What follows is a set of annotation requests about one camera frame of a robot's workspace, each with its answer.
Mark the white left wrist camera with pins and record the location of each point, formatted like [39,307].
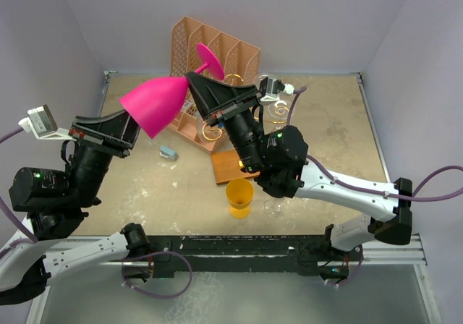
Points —
[41,123]

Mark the light blue stapler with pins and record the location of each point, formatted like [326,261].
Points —
[167,152]

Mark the clear round wine glass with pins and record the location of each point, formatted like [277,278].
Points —
[269,87]

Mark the clear lying wine glass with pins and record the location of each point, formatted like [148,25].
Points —
[272,208]

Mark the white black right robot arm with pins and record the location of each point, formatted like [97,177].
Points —
[284,167]

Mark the gold wire wine glass rack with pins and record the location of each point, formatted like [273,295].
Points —
[227,165]

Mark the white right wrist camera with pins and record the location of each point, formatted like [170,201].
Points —
[286,90]

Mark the pink plastic goblet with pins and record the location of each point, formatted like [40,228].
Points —
[155,103]

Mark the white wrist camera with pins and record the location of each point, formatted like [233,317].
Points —
[41,123]
[286,90]

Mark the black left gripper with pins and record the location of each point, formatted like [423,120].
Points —
[116,133]

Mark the clear tall wine glass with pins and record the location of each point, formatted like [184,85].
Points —
[207,136]

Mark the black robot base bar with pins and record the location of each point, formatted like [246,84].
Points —
[305,255]

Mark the yellow plastic goblet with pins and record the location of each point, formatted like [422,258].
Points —
[239,193]

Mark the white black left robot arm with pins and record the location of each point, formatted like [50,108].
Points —
[48,205]

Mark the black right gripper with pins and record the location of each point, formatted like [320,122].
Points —
[210,96]

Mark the clear flute wine glass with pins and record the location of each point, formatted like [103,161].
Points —
[278,112]

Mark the orange plastic file organizer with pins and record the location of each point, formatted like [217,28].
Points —
[198,47]

